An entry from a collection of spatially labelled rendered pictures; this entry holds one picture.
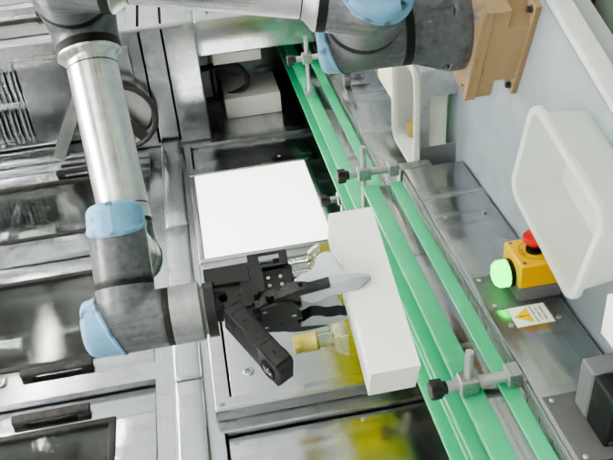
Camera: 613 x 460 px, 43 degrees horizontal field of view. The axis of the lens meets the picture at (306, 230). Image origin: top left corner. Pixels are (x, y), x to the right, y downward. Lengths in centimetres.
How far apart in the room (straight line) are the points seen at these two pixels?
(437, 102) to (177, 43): 96
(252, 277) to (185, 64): 140
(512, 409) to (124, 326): 52
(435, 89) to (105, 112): 69
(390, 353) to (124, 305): 33
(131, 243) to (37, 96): 144
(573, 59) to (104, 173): 67
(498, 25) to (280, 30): 120
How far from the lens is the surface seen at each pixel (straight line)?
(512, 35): 122
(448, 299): 126
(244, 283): 100
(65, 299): 189
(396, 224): 142
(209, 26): 228
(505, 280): 121
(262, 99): 251
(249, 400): 147
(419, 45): 121
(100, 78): 117
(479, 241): 136
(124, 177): 113
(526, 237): 120
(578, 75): 112
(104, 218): 99
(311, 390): 147
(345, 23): 107
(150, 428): 153
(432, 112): 158
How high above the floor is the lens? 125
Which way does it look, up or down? 6 degrees down
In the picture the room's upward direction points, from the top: 99 degrees counter-clockwise
